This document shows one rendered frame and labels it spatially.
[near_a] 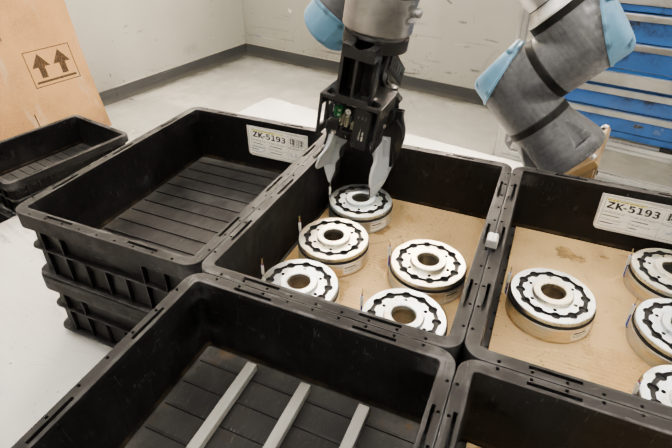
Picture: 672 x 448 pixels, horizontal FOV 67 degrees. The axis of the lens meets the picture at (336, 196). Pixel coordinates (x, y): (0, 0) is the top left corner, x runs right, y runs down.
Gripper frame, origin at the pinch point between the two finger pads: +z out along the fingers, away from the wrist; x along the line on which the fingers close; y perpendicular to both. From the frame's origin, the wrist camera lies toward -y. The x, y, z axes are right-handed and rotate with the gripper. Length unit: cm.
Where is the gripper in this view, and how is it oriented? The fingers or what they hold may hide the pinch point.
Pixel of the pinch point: (354, 178)
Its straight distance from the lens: 66.8
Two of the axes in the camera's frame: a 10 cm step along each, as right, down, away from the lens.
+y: -3.9, 4.9, -7.8
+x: 9.1, 3.3, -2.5
